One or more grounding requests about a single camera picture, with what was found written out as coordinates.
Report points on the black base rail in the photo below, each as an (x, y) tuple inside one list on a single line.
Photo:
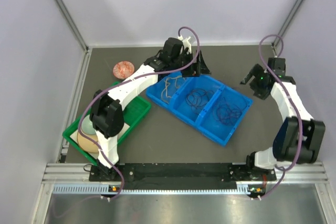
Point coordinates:
[(188, 176)]

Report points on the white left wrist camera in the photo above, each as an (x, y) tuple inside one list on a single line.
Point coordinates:
[(188, 41)]

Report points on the blue three-compartment bin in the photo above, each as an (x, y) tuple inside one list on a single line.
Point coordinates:
[(204, 103)]

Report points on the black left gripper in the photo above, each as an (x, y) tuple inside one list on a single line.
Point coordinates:
[(197, 68)]

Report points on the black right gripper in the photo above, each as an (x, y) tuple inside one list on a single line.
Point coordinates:
[(256, 71)]

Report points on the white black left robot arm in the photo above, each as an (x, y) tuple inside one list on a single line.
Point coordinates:
[(107, 110)]

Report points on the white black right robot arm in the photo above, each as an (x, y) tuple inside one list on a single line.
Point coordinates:
[(300, 136)]

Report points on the tan wooden plate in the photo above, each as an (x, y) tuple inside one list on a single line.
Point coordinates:
[(86, 144)]

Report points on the pale green glass bowl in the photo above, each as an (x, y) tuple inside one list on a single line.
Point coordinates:
[(87, 126)]

